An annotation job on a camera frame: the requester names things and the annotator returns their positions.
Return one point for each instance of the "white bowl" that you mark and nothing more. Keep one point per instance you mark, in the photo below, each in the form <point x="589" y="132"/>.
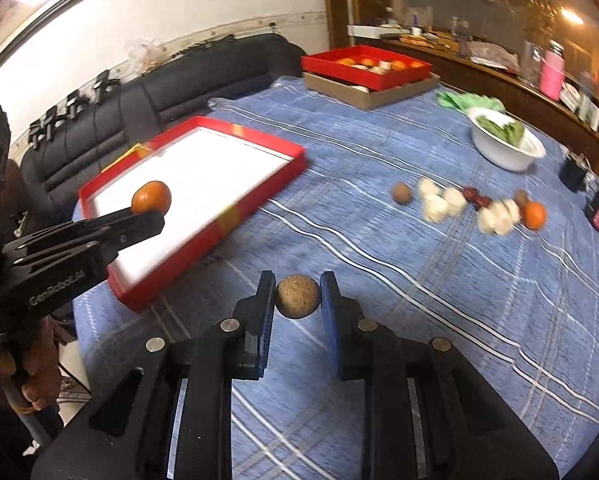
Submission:
<point x="500" y="153"/>

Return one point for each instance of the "black cup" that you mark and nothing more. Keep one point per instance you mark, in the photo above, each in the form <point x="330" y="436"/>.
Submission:
<point x="573" y="172"/>

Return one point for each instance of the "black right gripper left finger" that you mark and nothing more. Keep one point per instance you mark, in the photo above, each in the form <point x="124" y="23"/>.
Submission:
<point x="255" y="314"/>

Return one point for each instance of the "red jujube date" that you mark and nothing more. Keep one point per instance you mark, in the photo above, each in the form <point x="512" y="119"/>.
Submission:
<point x="476" y="199"/>

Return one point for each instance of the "blue plaid tablecloth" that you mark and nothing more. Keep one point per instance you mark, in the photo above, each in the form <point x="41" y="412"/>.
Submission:
<point x="523" y="308"/>

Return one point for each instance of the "black leather sofa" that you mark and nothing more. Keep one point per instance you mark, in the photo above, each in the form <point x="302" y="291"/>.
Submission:
<point x="132" y="113"/>

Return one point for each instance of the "red tray white bottom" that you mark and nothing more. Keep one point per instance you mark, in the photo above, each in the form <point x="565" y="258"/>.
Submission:
<point x="217" y="173"/>

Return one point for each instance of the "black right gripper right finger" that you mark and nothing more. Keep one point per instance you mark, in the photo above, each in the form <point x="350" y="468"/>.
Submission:
<point x="345" y="326"/>

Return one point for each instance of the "left hand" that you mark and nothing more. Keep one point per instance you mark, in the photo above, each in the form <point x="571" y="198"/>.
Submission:
<point x="39" y="361"/>

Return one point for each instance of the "orange tangerine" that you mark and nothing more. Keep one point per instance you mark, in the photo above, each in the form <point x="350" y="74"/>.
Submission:
<point x="534" y="215"/>
<point x="153" y="195"/>

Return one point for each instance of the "brown longan on table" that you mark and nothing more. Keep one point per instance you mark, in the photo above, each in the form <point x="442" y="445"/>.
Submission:
<point x="401" y="193"/>

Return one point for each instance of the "brown round longan fruit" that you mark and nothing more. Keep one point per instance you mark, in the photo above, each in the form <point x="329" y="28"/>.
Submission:
<point x="297" y="296"/>

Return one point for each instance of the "green leaves in bowl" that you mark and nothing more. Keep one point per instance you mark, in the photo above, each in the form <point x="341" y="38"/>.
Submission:
<point x="511" y="133"/>

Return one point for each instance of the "pink thermos bottle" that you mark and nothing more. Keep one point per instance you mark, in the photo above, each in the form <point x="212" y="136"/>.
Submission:
<point x="552" y="71"/>

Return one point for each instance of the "wooden sideboard counter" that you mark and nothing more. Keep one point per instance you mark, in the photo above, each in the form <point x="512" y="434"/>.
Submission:
<point x="522" y="101"/>

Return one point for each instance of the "white fruit piece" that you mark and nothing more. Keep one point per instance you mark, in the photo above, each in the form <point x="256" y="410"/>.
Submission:
<point x="499" y="217"/>
<point x="435" y="208"/>
<point x="427" y="187"/>
<point x="456" y="202"/>

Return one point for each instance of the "red box with fruits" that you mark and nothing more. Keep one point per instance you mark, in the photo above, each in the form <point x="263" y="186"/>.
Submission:
<point x="370" y="67"/>

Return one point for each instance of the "green cloth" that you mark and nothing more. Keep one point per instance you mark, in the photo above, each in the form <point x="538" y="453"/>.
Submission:
<point x="463" y="102"/>

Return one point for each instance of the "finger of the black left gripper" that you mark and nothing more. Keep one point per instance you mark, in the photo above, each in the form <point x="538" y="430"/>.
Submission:
<point x="86" y="246"/>

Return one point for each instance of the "orange tangerine on table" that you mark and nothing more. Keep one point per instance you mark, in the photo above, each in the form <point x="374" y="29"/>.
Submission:
<point x="534" y="215"/>

